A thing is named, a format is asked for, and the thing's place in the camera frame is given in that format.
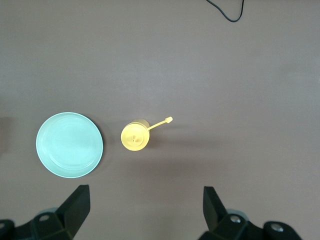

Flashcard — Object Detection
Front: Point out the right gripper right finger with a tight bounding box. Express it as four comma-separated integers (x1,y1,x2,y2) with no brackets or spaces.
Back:
198,186,300,240

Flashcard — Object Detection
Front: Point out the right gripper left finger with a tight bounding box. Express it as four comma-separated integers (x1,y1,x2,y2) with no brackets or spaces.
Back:
0,184,90,240

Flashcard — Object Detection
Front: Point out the yellow mustard squeeze bottle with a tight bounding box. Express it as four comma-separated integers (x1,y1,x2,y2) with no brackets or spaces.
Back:
120,116,174,152

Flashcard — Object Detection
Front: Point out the pale green plate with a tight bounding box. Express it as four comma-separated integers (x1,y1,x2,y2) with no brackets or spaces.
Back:
35,111,104,179

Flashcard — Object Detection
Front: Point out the thin black looped cable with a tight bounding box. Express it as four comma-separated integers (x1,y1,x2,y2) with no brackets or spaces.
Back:
206,0,246,23

